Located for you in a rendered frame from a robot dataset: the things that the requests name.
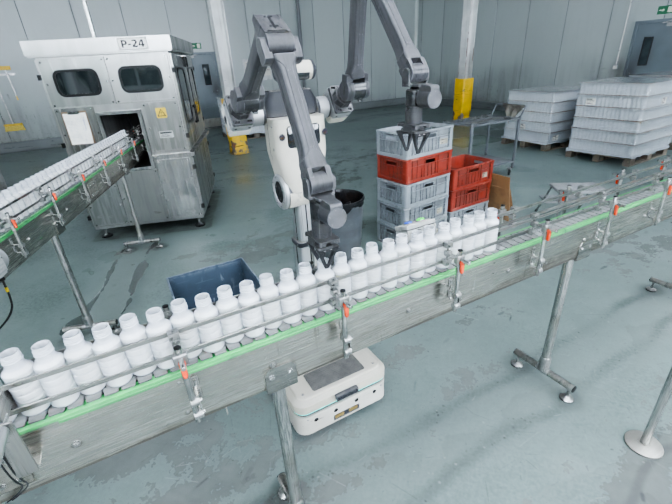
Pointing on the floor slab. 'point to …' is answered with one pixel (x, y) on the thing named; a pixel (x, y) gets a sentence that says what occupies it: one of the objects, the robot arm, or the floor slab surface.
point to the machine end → (177, 50)
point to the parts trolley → (489, 133)
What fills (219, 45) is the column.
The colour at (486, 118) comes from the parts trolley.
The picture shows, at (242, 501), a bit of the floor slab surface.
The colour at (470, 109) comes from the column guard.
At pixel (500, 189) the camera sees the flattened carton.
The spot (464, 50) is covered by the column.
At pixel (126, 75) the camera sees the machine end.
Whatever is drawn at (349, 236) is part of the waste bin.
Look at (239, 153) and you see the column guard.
